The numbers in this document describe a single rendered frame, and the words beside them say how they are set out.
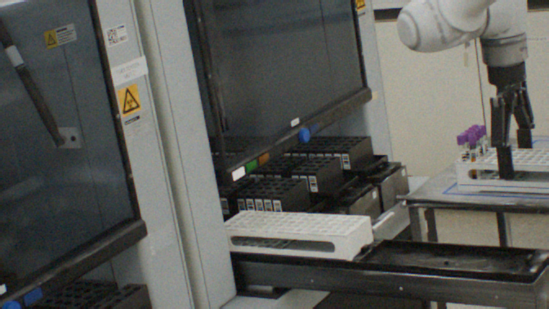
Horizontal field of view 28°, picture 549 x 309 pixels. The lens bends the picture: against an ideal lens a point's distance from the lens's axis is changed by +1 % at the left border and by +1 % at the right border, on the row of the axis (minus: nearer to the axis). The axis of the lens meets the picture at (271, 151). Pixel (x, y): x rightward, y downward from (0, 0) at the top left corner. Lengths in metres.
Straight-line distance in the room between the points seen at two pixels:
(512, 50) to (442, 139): 2.37
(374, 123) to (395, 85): 1.94
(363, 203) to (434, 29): 0.52
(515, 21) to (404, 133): 2.47
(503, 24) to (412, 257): 0.48
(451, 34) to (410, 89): 2.49
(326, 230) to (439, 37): 0.42
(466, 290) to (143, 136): 0.62
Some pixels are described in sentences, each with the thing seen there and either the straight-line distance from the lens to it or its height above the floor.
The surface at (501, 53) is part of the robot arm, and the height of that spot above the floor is 1.11.
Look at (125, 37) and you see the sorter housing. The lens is 1.86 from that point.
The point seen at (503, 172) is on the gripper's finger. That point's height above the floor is 0.87.
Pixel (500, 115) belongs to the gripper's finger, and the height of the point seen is 0.99.
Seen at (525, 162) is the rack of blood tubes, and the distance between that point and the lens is 2.23.
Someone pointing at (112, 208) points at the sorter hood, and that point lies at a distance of 1.81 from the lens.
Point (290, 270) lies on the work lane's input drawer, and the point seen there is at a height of 0.80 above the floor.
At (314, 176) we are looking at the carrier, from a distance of 2.35.
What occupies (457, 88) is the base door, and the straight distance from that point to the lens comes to 4.43.
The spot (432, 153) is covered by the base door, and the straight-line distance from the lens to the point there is 4.56.
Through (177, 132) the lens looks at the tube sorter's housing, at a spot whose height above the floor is 1.10.
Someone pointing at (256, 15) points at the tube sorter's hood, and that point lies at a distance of 2.16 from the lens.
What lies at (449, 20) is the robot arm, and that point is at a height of 1.21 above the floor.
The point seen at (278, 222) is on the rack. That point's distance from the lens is 2.12.
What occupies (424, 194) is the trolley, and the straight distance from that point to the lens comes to 2.29.
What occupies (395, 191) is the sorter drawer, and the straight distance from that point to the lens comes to 2.51.
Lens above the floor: 1.56
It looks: 15 degrees down
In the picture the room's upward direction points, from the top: 10 degrees counter-clockwise
